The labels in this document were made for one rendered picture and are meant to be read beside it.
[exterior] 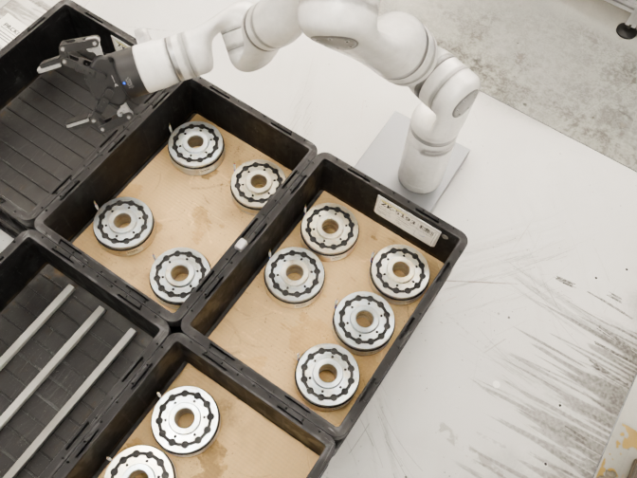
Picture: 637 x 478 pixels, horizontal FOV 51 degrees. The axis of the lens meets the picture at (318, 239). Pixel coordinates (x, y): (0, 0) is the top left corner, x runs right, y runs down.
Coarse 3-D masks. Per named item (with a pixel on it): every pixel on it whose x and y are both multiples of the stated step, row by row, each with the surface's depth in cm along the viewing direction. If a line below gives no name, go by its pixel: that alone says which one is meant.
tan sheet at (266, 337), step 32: (352, 256) 118; (256, 288) 114; (352, 288) 115; (224, 320) 111; (256, 320) 112; (288, 320) 112; (320, 320) 112; (256, 352) 109; (288, 352) 110; (384, 352) 110; (288, 384) 107
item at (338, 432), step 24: (312, 168) 114; (288, 192) 112; (384, 192) 113; (432, 216) 111; (216, 288) 103; (432, 288) 105; (192, 312) 101; (192, 336) 100; (408, 336) 101; (240, 360) 98; (384, 360) 99; (264, 384) 97; (360, 408) 96; (336, 432) 94
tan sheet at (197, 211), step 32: (160, 160) 125; (224, 160) 125; (128, 192) 121; (160, 192) 122; (192, 192) 122; (224, 192) 122; (128, 224) 118; (160, 224) 119; (192, 224) 119; (224, 224) 119; (96, 256) 115; (128, 256) 116
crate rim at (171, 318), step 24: (168, 96) 119; (144, 120) 116; (264, 120) 118; (120, 144) 114; (312, 144) 116; (96, 168) 112; (72, 192) 109; (48, 216) 107; (264, 216) 109; (96, 264) 104; (216, 264) 105; (120, 288) 102; (168, 312) 101
